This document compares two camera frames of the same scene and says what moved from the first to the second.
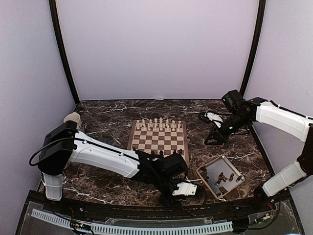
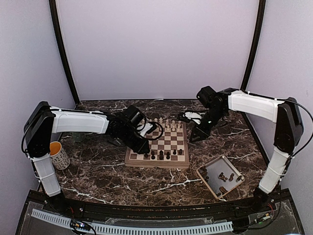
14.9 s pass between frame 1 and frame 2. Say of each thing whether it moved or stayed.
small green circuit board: stayed
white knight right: stayed
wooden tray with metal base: stayed
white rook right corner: stayed
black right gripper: moved
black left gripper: moved
